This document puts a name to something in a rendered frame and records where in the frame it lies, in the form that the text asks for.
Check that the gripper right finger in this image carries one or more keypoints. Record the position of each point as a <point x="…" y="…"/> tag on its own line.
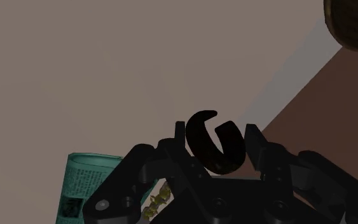
<point x="290" y="173"/>

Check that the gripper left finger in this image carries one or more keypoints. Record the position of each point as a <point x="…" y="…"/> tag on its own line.
<point x="129" y="186"/>

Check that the small yellow-green lumpy object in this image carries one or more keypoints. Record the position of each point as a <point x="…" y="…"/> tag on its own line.
<point x="157" y="201"/>

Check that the teal printed box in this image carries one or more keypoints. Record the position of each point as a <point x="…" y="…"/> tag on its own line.
<point x="81" y="183"/>

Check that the dark brown woven basket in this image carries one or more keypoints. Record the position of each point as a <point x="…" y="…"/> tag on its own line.
<point x="352" y="23"/>

